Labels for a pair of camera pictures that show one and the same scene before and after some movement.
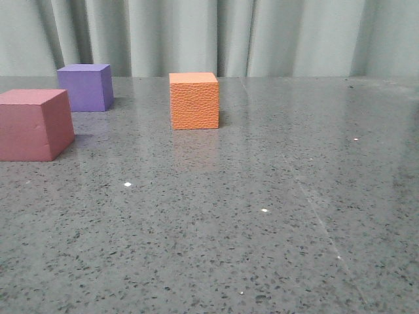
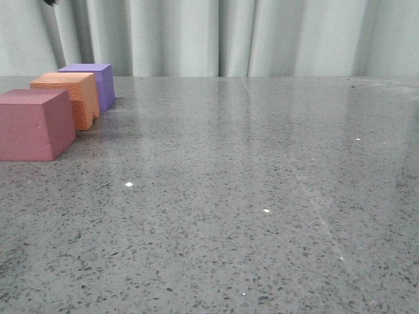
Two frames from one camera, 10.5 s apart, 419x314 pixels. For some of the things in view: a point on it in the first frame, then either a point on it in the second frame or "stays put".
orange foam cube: (194, 101) to (82, 91)
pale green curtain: (231, 38) stays put
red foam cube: (36, 125) stays put
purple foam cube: (90, 87) stays put
